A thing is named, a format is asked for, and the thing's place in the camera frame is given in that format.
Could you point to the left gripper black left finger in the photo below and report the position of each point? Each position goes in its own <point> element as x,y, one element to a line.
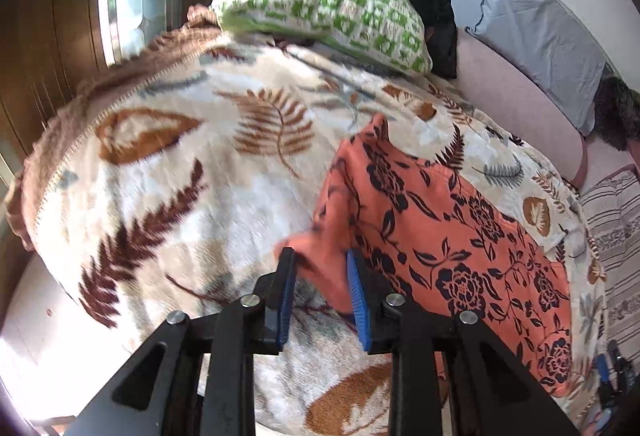
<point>196,376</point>

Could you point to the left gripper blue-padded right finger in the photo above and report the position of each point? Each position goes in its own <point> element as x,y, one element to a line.
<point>490,391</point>

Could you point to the orange floral garment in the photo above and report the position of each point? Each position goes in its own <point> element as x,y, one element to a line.
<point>440,242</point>

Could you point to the striped floral pillow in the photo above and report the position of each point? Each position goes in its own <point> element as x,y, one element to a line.
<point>612,211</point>

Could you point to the leaf-patterned fleece blanket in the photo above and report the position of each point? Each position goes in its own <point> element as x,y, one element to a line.
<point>173,181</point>

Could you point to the dark furry cushion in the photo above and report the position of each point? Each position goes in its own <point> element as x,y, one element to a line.
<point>616,113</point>

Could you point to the pink bolster cushion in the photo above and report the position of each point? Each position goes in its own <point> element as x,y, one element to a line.
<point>496,87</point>

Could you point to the grey pillow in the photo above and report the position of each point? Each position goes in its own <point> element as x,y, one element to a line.
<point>547,44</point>

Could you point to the green checkered pillow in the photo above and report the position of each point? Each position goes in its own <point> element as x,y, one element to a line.
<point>388,32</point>

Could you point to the black garment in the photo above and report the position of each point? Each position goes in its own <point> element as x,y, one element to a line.
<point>420,0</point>

